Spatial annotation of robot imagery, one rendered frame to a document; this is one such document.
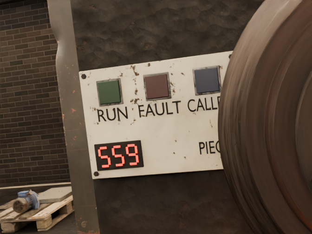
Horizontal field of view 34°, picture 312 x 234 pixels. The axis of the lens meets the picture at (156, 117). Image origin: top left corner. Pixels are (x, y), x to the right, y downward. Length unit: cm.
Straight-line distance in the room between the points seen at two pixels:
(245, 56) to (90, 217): 299
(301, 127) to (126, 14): 39
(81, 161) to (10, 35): 453
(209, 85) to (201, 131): 7
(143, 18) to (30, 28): 684
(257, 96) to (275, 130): 5
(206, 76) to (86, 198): 281
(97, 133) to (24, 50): 687
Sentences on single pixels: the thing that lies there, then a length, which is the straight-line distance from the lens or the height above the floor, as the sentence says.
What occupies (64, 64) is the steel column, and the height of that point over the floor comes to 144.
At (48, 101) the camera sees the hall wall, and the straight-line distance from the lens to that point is 752.
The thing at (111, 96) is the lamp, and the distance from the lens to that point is 82.
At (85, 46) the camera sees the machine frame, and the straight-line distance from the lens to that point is 87.
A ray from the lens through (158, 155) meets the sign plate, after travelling 82.
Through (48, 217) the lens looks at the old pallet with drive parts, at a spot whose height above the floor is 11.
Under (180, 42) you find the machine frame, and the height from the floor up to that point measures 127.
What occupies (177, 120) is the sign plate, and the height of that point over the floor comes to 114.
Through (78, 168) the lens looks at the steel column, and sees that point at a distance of 352.
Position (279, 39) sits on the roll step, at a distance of 63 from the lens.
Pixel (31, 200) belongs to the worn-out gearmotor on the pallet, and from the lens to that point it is 533.
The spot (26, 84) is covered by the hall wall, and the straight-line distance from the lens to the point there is 767.
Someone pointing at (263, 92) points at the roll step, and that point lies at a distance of 63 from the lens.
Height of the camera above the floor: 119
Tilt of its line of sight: 3 degrees down
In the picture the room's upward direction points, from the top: 7 degrees counter-clockwise
